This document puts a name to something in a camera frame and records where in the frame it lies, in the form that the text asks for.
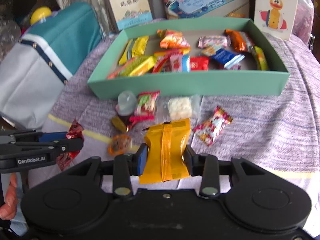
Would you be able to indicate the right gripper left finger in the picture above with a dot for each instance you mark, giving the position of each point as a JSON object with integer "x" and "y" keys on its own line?
{"x": 124, "y": 167}

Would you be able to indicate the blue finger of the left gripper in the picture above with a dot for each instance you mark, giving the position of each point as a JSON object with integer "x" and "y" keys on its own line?
{"x": 48, "y": 137}

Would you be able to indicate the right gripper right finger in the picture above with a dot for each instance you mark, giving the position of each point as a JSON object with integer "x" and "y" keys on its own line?
{"x": 206, "y": 166}

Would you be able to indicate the orange jelly cup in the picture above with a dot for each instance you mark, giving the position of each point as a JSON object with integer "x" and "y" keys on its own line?
{"x": 119, "y": 145}

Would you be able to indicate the dark red foil candy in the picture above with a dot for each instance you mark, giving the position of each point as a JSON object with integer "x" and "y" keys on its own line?
{"x": 71, "y": 146}

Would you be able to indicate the brown gold candy packet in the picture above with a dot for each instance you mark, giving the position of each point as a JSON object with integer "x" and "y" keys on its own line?
{"x": 126, "y": 123}

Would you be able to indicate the golden yellow pastry packet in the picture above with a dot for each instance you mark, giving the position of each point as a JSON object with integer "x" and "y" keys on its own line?
{"x": 166, "y": 143}

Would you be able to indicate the green-red small candy packet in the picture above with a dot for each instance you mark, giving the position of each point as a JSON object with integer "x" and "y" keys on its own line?
{"x": 146, "y": 104}

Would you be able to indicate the clear jelly cup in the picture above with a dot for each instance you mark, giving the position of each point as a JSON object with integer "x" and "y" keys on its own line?
{"x": 127, "y": 102}

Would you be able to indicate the clear rice cake packet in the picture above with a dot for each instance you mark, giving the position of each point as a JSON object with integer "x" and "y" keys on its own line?
{"x": 178, "y": 108}

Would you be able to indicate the orange-red narrow snack packet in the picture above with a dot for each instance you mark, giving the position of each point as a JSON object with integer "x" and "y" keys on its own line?
{"x": 120, "y": 69}

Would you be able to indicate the yellow-green candy bar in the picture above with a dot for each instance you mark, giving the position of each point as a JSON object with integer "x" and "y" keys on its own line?
{"x": 137, "y": 66}

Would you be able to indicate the pink sparkly snack packet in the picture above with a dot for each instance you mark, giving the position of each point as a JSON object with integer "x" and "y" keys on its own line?
{"x": 233, "y": 67}

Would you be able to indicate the pink peach candy packet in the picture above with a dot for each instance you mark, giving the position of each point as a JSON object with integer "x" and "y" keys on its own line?
{"x": 180, "y": 63}

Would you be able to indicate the red Skittles bag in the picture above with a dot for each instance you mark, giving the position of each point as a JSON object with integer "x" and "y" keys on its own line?
{"x": 163, "y": 57}

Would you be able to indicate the blue cracker packet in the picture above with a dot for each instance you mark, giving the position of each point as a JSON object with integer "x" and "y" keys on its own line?
{"x": 222, "y": 56}

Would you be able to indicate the green-yellow snack bar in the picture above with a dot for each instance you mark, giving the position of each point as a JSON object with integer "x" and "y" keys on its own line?
{"x": 260, "y": 58}

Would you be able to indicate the yellow wafer bar packet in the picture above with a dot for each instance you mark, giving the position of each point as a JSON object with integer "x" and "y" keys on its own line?
{"x": 134, "y": 48}

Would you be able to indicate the pink patterned snack packet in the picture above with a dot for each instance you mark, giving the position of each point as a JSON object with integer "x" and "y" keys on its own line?
{"x": 214, "y": 40}

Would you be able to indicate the orange foil snack packet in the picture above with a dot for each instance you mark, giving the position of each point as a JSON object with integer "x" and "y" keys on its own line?
{"x": 240, "y": 40}

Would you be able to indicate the orange fries snack bag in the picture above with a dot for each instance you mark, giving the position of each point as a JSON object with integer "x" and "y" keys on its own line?
{"x": 171, "y": 39}

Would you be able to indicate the red small snack packet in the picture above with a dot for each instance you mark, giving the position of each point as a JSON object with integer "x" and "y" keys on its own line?
{"x": 199, "y": 63}

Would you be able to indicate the person's left hand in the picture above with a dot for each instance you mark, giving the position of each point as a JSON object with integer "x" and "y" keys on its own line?
{"x": 9, "y": 209}

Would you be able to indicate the red Hello Kitty packet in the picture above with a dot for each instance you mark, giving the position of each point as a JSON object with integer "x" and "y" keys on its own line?
{"x": 210, "y": 129}

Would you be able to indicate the teal and white bag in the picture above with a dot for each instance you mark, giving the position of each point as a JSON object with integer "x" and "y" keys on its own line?
{"x": 42, "y": 61}

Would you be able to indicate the mint green cardboard tray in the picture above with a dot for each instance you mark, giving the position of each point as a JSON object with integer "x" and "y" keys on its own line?
{"x": 248, "y": 81}

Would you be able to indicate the yellow ball toy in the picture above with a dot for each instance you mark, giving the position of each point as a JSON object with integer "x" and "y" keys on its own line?
{"x": 39, "y": 14}

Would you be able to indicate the brown pineapple cake box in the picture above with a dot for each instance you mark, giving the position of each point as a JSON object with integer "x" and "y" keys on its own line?
{"x": 129, "y": 13}

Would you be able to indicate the white roly-poly duck box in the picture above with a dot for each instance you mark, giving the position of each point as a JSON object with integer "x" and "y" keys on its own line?
{"x": 275, "y": 17}

